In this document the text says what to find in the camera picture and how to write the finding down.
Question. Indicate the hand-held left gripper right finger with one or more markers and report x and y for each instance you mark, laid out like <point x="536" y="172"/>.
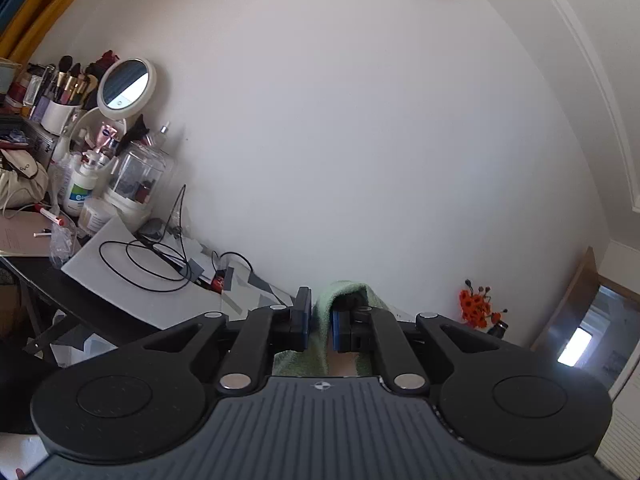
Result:
<point x="340" y="331"/>

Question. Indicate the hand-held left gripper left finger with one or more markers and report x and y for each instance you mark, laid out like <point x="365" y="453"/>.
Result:
<point x="301" y="327"/>

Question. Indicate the green and beige patterned pants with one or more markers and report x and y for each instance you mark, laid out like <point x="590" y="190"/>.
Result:
<point x="322" y="330"/>

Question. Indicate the red charger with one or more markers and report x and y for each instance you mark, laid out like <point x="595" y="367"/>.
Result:
<point x="219" y="282"/>

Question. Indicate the grey usb hub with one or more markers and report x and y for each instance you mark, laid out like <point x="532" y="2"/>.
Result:
<point x="195" y="267"/>

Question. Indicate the orange artificial flowers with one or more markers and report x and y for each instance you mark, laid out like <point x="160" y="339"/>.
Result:
<point x="472" y="305"/>

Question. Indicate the white foam board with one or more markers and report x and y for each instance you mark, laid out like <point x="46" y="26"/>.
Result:
<point x="110" y="275"/>

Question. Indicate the clear domed cosmetics jar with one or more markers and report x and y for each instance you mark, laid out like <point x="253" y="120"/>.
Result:
<point x="137" y="175"/>

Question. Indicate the glass spray bottle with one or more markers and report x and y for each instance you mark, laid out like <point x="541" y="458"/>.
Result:
<point x="161" y="140"/>

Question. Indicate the cotton swab jar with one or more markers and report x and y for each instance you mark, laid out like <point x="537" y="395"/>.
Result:
<point x="95" y="215"/>

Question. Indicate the black desk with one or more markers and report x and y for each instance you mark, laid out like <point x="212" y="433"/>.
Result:
<point x="60" y="292"/>

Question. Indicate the clear plastic bag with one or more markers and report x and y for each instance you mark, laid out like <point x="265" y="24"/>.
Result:
<point x="64" y="245"/>

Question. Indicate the white pump lotion bottle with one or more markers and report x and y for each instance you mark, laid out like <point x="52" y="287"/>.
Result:
<point x="80" y="190"/>

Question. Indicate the pink cosmetic bottle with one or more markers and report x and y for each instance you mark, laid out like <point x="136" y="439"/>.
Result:
<point x="107" y="135"/>

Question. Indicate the pink paper sheet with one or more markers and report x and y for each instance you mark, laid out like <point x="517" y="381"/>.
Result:
<point x="25" y="232"/>

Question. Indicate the round white vanity mirror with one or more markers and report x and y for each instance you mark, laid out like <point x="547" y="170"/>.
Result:
<point x="124" y="84"/>

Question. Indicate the beige handbag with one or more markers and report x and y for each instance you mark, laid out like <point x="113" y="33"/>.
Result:
<point x="20" y="185"/>

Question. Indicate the white brush cup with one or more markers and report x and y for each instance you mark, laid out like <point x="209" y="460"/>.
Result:
<point x="59" y="117"/>

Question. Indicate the silver makeup case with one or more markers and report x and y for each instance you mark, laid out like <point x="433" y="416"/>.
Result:
<point x="35" y="137"/>

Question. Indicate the bunch of makeup brushes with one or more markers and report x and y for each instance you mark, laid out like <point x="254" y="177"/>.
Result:
<point x="70" y="82"/>

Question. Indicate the yellow curtain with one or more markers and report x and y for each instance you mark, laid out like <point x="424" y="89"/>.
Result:
<point x="45" y="5"/>

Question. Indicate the wooden door frame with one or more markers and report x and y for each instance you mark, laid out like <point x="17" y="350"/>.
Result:
<point x="565" y="305"/>

